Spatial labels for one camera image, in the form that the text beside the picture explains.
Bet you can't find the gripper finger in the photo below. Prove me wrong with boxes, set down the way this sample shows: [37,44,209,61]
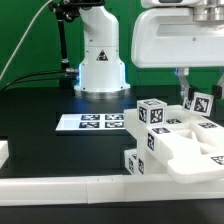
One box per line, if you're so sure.
[212,68,224,99]

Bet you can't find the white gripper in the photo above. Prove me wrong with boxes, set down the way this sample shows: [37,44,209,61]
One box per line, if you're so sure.
[131,0,224,100]

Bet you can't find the white tagged cube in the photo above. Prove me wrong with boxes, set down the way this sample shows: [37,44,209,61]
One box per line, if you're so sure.
[183,92,214,116]
[137,98,167,126]

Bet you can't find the white chair back part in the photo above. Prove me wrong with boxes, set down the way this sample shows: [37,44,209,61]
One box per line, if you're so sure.
[124,105,224,184]

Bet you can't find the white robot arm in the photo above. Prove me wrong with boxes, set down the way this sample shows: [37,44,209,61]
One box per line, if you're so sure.
[75,0,224,97]

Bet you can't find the white base tag plate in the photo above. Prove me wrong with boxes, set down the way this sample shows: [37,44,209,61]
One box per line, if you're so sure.
[56,113,124,132]

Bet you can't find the black camera stand pole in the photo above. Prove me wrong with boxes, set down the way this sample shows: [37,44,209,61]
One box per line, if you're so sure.
[48,0,105,89]

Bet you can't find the grey cable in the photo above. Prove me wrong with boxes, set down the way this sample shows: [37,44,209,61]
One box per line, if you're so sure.
[0,0,54,81]

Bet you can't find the white U-shaped fence frame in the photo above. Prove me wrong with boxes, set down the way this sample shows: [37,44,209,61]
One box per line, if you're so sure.
[0,135,224,206]

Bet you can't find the black cables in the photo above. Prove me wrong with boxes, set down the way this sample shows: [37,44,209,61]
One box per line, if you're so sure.
[0,69,80,94]

